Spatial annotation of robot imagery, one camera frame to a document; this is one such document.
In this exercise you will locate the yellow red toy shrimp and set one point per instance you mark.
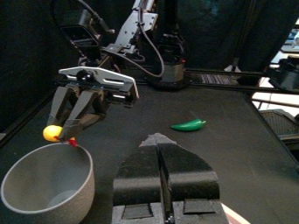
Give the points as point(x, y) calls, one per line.
point(52, 133)

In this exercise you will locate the green toy chili pepper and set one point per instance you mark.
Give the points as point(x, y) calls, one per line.
point(188, 125)

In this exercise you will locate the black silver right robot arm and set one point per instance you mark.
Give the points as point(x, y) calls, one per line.
point(171, 43)

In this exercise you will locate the grey bowl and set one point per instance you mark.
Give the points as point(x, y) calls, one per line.
point(47, 180)

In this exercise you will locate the black mesh chair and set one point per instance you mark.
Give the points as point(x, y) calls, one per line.
point(282, 124)

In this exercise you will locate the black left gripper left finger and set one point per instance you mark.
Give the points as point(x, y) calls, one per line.
point(136, 178)

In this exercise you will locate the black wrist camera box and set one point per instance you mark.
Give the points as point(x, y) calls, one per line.
point(79, 27)

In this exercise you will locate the black aluminium frame rail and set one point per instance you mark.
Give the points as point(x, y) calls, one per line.
point(234, 78)

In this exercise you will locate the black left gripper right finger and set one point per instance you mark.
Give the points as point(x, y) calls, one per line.
point(191, 178)

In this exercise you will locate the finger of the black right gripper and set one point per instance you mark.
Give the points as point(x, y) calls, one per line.
point(86, 113)
point(60, 105)

